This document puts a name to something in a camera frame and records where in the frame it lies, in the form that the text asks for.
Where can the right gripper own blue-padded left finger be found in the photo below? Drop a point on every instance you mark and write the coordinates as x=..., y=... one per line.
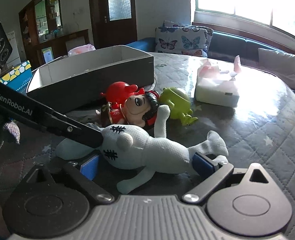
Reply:
x=82, y=175

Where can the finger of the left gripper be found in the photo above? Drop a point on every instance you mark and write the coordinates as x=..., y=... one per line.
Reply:
x=85, y=134

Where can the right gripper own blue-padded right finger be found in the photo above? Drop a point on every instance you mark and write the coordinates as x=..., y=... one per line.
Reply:
x=214, y=175

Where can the white stitched plush bunny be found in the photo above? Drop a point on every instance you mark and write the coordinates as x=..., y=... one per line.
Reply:
x=129, y=147

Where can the red-dressed doll figure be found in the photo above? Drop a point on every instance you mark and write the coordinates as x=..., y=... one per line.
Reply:
x=129, y=104

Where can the green alien toy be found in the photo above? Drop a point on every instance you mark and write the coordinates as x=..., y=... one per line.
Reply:
x=179, y=103

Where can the grey gloved hand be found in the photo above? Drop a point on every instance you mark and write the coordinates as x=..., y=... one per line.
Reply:
x=10, y=132

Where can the blue yellow spotted box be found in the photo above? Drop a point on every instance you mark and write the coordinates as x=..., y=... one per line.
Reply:
x=18, y=78

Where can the white refrigerator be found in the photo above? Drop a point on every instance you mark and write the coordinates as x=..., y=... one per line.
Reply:
x=14, y=58

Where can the dark cardboard box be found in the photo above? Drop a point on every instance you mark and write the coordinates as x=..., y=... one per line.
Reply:
x=72, y=82

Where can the quilted star tablecloth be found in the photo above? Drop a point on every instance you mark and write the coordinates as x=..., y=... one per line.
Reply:
x=261, y=129

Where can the wooden display cabinet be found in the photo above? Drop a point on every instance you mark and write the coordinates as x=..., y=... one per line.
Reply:
x=52, y=27

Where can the white tissue pack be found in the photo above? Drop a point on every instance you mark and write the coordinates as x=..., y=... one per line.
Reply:
x=216, y=86

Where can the pink plastic bag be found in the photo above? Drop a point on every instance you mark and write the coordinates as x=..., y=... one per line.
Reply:
x=81, y=49

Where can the grey cushion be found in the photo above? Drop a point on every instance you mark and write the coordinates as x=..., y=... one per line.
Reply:
x=280, y=64

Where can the butterfly pattern pillow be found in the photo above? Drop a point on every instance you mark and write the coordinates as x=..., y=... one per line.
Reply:
x=183, y=39

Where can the dark wooden door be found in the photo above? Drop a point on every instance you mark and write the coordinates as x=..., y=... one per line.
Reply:
x=113, y=22

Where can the window with frame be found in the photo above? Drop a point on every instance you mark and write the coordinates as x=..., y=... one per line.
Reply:
x=247, y=2

